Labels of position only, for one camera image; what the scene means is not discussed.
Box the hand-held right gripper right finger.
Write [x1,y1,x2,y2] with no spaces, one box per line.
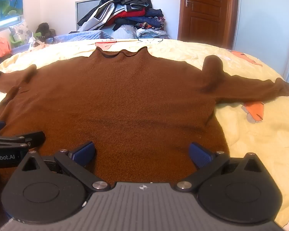
[175,142,265,192]

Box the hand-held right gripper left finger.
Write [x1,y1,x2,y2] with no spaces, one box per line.
[19,141,111,193]

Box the brown knit sweater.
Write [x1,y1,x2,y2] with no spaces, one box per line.
[0,46,289,188]

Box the pile of clothes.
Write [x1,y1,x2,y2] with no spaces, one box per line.
[77,0,170,40]

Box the yellow floral bedsheet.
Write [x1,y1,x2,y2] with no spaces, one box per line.
[0,38,289,231]

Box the green plastic item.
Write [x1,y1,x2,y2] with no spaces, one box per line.
[11,35,23,47]

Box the floral pillow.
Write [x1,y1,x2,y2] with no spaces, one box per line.
[9,22,31,46]

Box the dark bag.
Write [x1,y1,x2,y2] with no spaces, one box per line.
[36,23,56,41]

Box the blue quilted blanket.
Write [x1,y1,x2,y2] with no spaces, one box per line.
[52,30,116,45]

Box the light blue bundle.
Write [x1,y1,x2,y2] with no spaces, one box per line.
[103,25,138,39]

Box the brown wooden door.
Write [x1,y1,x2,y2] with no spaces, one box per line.
[178,0,239,49]

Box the white wardrobe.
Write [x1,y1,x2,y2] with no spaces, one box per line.
[232,0,289,82]

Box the grey wall panel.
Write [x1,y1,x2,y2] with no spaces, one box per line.
[75,0,104,30]

